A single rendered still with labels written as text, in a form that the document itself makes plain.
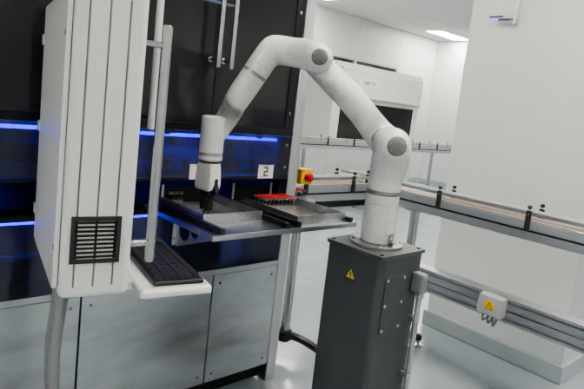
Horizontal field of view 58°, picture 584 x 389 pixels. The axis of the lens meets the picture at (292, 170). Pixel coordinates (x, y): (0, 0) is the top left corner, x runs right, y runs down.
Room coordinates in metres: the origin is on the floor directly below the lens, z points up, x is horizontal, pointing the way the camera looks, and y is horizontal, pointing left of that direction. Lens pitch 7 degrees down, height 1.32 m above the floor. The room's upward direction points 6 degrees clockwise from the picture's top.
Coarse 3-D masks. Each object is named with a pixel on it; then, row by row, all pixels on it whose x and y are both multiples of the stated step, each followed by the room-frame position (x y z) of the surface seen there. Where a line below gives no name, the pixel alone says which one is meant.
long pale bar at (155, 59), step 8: (160, 0) 1.82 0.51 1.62; (160, 8) 1.82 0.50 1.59; (160, 16) 1.82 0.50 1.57; (160, 24) 1.83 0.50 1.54; (160, 32) 1.83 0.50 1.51; (160, 40) 1.83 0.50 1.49; (152, 64) 1.83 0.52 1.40; (152, 72) 1.82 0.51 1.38; (152, 80) 1.82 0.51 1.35; (152, 88) 1.82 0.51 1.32; (152, 96) 1.82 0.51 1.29; (152, 104) 1.82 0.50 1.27; (152, 112) 1.82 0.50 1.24; (152, 120) 1.83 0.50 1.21; (152, 128) 1.83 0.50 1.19
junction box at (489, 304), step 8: (480, 296) 2.40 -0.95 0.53; (488, 296) 2.37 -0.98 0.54; (496, 296) 2.38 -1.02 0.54; (480, 304) 2.40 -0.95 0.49; (488, 304) 2.36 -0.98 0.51; (496, 304) 2.34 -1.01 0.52; (504, 304) 2.33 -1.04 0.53; (488, 312) 2.36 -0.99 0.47; (496, 312) 2.33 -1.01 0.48; (504, 312) 2.34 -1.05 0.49
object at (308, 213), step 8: (248, 200) 2.15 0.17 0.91; (296, 200) 2.30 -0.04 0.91; (304, 200) 2.27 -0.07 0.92; (264, 208) 2.06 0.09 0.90; (272, 208) 2.03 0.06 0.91; (280, 208) 2.18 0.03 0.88; (288, 208) 2.20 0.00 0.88; (296, 208) 2.22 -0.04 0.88; (304, 208) 2.24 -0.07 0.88; (312, 208) 2.23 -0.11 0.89; (320, 208) 2.19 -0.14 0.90; (328, 208) 2.16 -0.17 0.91; (288, 216) 1.96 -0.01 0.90; (296, 216) 1.92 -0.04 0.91; (304, 216) 1.94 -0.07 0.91; (312, 216) 1.97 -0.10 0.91; (320, 216) 1.99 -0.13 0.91; (328, 216) 2.03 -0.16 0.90; (336, 216) 2.06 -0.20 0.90; (344, 216) 2.09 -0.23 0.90; (304, 224) 1.94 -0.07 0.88
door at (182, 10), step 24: (168, 0) 1.93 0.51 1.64; (192, 0) 2.00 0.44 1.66; (216, 0) 2.07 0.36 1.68; (168, 24) 1.94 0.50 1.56; (192, 24) 2.00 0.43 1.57; (216, 24) 2.07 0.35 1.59; (192, 48) 2.01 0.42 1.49; (216, 48) 2.08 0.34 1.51; (144, 72) 1.88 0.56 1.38; (192, 72) 2.01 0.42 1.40; (144, 96) 1.89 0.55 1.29; (168, 96) 1.95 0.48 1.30; (192, 96) 2.02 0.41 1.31; (168, 120) 1.96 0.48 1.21; (192, 120) 2.03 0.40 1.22
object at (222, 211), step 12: (180, 204) 1.89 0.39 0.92; (192, 204) 2.07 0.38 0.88; (216, 204) 2.12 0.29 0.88; (228, 204) 2.10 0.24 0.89; (240, 204) 2.04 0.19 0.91; (204, 216) 1.77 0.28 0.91; (216, 216) 1.81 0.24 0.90; (228, 216) 1.84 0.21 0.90; (240, 216) 1.88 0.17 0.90; (252, 216) 1.91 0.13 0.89
